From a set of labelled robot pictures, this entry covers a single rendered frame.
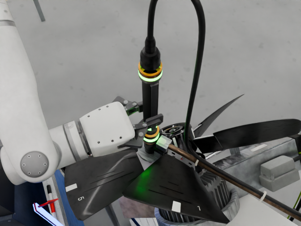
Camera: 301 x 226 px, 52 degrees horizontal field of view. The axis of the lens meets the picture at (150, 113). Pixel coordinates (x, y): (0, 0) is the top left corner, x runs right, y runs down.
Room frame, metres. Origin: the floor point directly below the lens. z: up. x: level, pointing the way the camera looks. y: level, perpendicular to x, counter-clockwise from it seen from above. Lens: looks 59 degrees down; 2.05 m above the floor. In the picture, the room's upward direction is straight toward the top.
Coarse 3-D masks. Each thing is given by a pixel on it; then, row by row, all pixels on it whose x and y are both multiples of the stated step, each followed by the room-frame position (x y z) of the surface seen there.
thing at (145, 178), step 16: (160, 160) 0.30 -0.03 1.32; (176, 160) 0.31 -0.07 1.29; (144, 176) 0.24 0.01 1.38; (160, 176) 0.24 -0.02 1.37; (176, 176) 0.25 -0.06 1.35; (192, 176) 0.26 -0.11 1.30; (128, 192) 0.19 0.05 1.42; (144, 192) 0.19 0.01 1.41; (160, 192) 0.19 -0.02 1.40; (176, 192) 0.20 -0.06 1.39; (192, 192) 0.21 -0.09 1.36; (208, 192) 0.22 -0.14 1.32; (160, 208) 0.15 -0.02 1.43; (192, 208) 0.16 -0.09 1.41; (208, 208) 0.16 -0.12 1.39
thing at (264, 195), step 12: (156, 0) 0.35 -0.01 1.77; (192, 0) 0.32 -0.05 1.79; (204, 24) 0.31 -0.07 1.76; (204, 36) 0.31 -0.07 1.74; (192, 84) 0.31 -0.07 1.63; (192, 96) 0.30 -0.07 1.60; (192, 108) 0.31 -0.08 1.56; (216, 168) 0.26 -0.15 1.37; (240, 180) 0.23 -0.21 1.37; (264, 192) 0.20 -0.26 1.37; (276, 204) 0.18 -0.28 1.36; (300, 216) 0.15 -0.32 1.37
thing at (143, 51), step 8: (152, 40) 0.35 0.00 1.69; (144, 48) 0.36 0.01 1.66; (152, 48) 0.35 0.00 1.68; (144, 56) 0.34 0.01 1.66; (152, 56) 0.34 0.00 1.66; (144, 64) 0.34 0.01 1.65; (152, 64) 0.34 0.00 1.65; (160, 64) 0.35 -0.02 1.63; (144, 144) 0.35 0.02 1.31; (152, 144) 0.34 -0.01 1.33; (152, 152) 0.34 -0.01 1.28
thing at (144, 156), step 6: (156, 144) 0.33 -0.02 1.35; (162, 144) 0.33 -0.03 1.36; (168, 144) 0.33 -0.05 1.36; (138, 150) 0.35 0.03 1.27; (144, 150) 0.35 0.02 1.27; (156, 150) 0.32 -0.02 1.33; (162, 150) 0.32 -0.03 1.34; (144, 156) 0.33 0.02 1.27; (150, 156) 0.33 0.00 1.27; (156, 156) 0.33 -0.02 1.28
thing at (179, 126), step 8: (168, 128) 0.46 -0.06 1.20; (176, 128) 0.45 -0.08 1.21; (184, 128) 0.44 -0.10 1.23; (192, 128) 0.44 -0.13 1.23; (160, 136) 0.41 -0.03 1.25; (168, 136) 0.40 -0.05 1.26; (176, 136) 0.40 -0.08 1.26; (192, 136) 0.41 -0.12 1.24; (184, 144) 0.38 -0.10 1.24; (192, 144) 0.39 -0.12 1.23; (200, 168) 0.33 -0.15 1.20
